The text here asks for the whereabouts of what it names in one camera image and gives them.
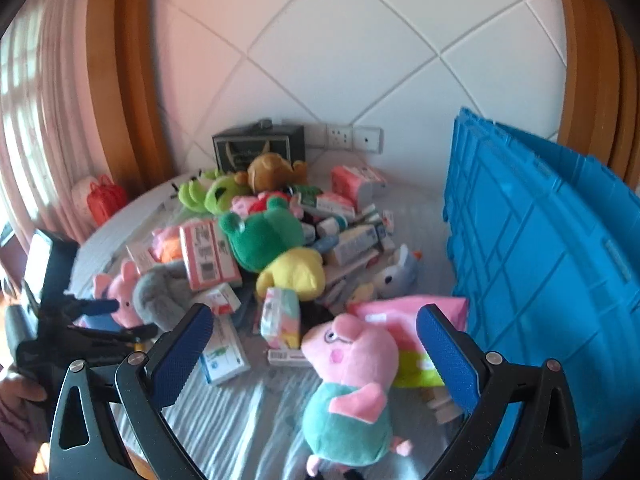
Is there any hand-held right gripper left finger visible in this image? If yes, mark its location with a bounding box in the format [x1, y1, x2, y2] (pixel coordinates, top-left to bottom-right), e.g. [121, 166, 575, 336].
[48, 302, 216, 480]

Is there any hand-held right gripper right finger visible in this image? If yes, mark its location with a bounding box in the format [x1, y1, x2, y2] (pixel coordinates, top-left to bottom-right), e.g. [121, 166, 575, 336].
[416, 303, 583, 480]

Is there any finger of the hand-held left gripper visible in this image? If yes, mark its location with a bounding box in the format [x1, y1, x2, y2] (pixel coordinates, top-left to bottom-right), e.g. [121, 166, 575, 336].
[63, 298, 121, 319]
[74, 323, 159, 346]

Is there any pig plush blue body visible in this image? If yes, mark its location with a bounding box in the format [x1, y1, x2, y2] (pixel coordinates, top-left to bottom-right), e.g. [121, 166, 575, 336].
[92, 260, 144, 329]

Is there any pig plush teal body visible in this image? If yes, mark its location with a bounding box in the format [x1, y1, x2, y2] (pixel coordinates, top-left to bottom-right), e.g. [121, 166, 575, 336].
[300, 314, 413, 478]

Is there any blue plastic storage crate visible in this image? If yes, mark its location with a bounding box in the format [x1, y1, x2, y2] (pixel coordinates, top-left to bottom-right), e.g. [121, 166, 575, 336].
[442, 106, 640, 480]

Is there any person's left hand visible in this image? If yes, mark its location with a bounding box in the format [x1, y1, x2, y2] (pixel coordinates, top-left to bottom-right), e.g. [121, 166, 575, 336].
[0, 371, 49, 404]

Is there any grey fluffy plush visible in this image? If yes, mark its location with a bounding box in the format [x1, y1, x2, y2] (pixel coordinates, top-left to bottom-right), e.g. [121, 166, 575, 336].
[132, 262, 194, 332]

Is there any pink green wet wipes packet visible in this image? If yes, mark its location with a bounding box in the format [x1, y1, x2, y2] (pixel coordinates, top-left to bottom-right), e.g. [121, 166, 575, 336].
[347, 296, 469, 389]

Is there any pink tissue pack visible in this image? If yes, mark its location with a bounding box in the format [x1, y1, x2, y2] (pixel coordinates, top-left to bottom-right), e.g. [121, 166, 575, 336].
[151, 225, 184, 262]
[330, 165, 389, 211]

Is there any grey white plush toy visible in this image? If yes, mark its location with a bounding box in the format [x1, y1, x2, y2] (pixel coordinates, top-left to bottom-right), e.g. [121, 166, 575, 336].
[372, 245, 424, 302]

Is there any red bag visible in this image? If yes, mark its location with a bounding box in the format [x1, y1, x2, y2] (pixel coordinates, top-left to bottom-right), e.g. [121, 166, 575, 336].
[86, 175, 128, 226]

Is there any pink white barcode box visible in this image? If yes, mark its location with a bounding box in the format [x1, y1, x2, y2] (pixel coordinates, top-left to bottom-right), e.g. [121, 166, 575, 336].
[179, 220, 243, 291]

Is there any pastel tissue pack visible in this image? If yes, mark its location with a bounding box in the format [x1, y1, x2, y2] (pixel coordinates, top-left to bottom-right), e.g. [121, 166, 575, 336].
[260, 287, 302, 350]

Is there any green frog plush yellow body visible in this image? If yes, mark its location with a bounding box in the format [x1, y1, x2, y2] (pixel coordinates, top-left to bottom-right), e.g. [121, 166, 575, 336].
[219, 197, 327, 302]

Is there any lime green frog plush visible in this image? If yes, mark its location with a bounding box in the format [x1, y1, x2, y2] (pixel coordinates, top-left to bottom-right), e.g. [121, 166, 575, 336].
[177, 170, 251, 218]

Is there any pink curtain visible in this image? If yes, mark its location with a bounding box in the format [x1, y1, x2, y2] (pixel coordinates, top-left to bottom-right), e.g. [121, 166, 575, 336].
[0, 0, 108, 261]

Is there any brown bear plush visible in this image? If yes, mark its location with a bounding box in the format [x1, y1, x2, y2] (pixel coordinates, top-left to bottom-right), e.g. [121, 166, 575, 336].
[235, 154, 309, 194]

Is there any wooden wall column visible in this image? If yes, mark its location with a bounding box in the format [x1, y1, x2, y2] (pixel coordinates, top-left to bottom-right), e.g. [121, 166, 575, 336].
[87, 0, 176, 196]
[550, 0, 640, 183]

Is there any black box with handle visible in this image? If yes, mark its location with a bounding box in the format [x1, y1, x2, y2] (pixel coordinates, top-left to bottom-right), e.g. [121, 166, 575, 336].
[212, 119, 306, 173]

